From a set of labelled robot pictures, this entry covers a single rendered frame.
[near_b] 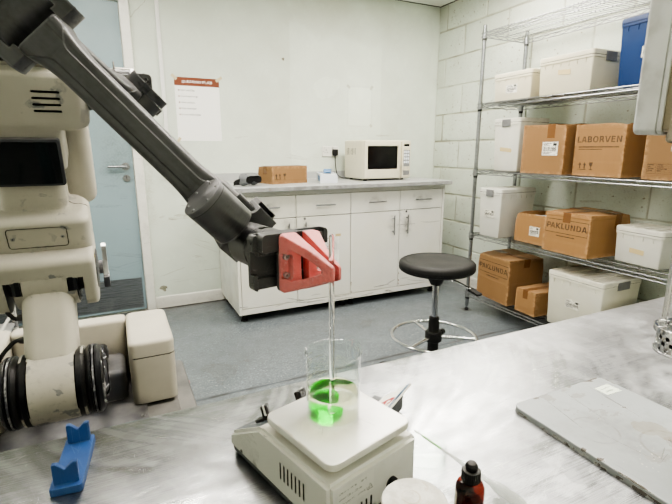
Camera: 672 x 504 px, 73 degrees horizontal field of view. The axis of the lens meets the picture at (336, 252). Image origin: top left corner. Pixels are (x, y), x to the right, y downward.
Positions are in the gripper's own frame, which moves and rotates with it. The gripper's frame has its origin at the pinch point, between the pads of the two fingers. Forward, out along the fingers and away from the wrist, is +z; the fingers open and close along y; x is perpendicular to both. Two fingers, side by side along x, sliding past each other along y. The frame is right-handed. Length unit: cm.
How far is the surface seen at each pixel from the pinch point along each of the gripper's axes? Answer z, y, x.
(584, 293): -69, 220, 63
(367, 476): 6.3, -0.2, 20.1
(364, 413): 1.2, 3.7, 17.1
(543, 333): -9, 63, 26
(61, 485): -17.9, -25.1, 24.9
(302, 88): -269, 172, -59
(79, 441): -25.6, -22.2, 24.9
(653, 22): 13.5, 35.2, -26.5
